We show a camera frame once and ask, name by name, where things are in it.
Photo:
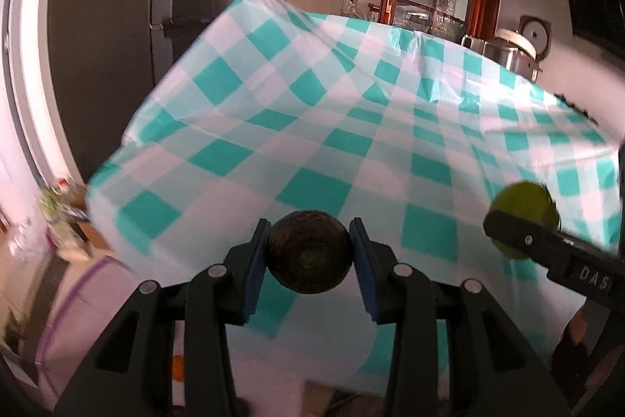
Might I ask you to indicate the person right hand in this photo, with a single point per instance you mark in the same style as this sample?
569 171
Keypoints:
588 324

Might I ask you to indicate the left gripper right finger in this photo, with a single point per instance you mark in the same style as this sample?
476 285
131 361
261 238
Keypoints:
493 370

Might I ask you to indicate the green tomato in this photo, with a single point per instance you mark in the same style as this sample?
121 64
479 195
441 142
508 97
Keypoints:
529 201

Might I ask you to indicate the white rice cooker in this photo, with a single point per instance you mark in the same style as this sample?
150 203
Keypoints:
533 36

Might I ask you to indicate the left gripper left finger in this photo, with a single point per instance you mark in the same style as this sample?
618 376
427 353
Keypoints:
128 370

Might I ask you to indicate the steel pot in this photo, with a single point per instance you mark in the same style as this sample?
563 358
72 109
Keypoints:
506 54

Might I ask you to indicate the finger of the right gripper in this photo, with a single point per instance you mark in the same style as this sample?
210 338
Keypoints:
571 262

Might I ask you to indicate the dark grey refrigerator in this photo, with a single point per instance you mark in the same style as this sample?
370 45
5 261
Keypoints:
105 58

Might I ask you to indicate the dark passion fruit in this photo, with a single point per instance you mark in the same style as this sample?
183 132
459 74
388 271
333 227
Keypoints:
309 252

